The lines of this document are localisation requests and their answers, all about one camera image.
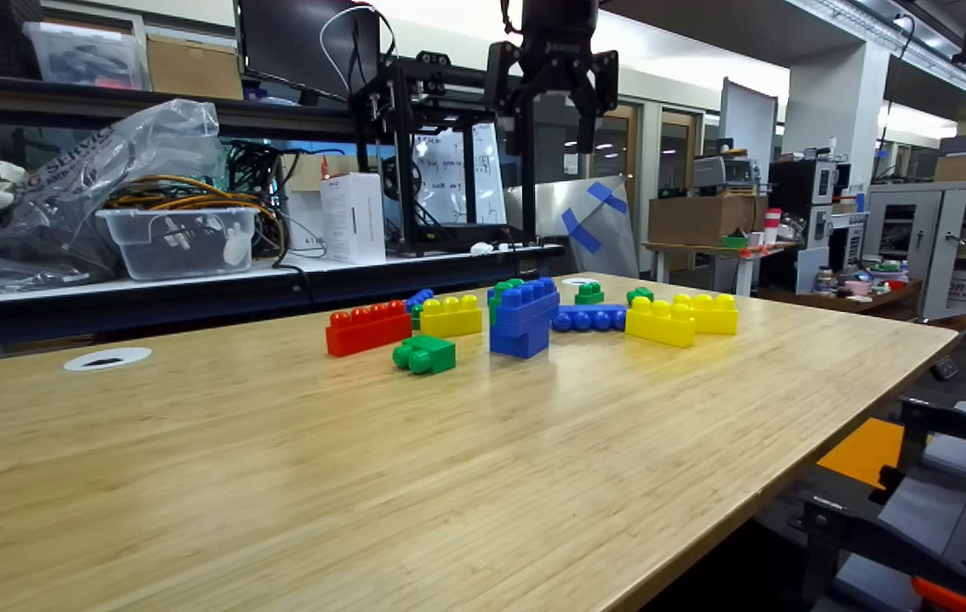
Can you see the large blue building block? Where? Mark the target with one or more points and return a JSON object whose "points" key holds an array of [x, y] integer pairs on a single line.
{"points": [[586, 319]]}

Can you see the grey robot stand plate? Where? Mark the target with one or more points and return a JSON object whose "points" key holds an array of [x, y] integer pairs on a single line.
{"points": [[961, 512]]}

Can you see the grey glass-door cabinet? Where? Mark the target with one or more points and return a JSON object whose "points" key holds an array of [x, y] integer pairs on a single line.
{"points": [[947, 241]]}

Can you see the short blue building block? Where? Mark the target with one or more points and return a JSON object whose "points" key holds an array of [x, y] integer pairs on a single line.
{"points": [[519, 342]]}

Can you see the green two-stud building block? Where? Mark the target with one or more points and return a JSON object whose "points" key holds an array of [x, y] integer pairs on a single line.
{"points": [[503, 290]]}

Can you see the large brown cardboard box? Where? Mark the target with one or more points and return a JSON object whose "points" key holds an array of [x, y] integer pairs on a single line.
{"points": [[710, 219]]}

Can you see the black 3D printer frame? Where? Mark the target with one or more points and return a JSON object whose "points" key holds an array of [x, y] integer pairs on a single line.
{"points": [[408, 157]]}

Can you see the small wooden table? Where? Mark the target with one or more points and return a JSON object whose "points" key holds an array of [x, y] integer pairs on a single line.
{"points": [[723, 254]]}

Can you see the white cardboard product box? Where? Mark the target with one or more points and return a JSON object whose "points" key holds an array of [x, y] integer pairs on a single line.
{"points": [[353, 219]]}

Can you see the white-topped side bench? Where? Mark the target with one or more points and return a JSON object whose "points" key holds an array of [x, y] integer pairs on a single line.
{"points": [[164, 309]]}

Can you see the grey metal sheet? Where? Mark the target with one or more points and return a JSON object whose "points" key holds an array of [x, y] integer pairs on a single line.
{"points": [[620, 233]]}

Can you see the red building block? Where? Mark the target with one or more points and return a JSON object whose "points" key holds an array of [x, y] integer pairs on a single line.
{"points": [[369, 330]]}

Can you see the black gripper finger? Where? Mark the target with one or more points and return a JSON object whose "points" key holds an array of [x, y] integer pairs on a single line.
{"points": [[606, 87], [505, 77]]}

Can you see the orange floor pad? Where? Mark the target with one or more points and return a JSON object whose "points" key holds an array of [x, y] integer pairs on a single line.
{"points": [[863, 450]]}

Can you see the white upright panel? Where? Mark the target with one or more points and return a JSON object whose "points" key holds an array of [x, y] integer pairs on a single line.
{"points": [[751, 125]]}

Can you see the clear plastic storage bin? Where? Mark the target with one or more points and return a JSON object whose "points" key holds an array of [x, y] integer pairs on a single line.
{"points": [[179, 241]]}

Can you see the black computer monitor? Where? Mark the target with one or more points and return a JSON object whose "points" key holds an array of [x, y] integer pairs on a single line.
{"points": [[290, 44]]}

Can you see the dark shelf board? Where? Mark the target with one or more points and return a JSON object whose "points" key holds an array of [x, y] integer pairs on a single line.
{"points": [[111, 105]]}

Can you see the small brown cardboard box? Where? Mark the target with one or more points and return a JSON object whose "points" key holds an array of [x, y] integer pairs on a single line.
{"points": [[961, 166]]}

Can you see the clear plastic container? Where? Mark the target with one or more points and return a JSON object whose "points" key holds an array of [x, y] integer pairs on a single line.
{"points": [[87, 57]]}

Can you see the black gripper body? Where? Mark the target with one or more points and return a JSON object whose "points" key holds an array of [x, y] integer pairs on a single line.
{"points": [[558, 27]]}

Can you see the blue tape cross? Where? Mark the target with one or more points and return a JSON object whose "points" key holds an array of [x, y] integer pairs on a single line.
{"points": [[595, 216]]}

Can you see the blue four-stud building block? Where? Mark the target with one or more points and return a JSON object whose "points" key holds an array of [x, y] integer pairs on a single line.
{"points": [[535, 301], [420, 301]]}

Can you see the yellow building block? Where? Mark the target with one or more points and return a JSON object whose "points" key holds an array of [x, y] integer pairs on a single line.
{"points": [[717, 315], [663, 327], [450, 316]]}

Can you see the clear plastic bag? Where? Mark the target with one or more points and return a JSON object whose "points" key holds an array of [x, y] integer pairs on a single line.
{"points": [[87, 180]]}

